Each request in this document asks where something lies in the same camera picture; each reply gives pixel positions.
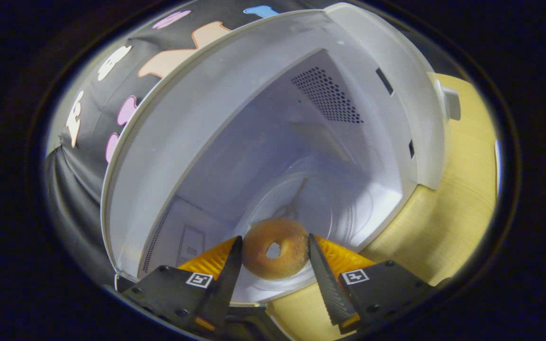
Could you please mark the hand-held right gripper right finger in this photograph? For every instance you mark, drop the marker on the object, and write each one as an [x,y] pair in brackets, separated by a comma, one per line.
[330,293]

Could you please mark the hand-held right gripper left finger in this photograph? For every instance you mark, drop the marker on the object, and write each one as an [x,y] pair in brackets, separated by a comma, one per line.
[223,293]

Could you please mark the brown bagel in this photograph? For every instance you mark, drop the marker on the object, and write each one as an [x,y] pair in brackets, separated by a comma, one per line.
[259,265]

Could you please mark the white microwave oven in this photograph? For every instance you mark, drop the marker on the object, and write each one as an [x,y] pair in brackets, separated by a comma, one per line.
[254,94]

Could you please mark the glass microwave turntable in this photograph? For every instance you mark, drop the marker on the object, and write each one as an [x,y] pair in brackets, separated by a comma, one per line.
[339,213]

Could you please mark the black backdrop cloth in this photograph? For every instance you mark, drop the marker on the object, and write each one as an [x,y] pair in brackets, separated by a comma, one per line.
[78,199]

